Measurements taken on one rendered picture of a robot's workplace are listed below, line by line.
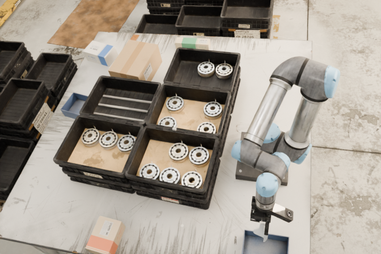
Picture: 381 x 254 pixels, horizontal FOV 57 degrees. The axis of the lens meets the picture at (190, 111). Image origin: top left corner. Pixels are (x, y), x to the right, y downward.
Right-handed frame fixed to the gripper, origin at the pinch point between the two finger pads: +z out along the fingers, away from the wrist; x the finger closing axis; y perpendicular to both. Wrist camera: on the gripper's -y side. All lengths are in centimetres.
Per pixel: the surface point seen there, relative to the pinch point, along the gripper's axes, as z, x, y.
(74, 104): 11, -63, 130
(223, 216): 16.7, -7.8, 21.0
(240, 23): 18, -175, 38
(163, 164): 2, -23, 54
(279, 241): 16.9, -1.2, -6.1
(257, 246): 17.3, 3.2, 3.2
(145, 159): 2, -24, 64
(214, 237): 17.7, 3.0, 23.4
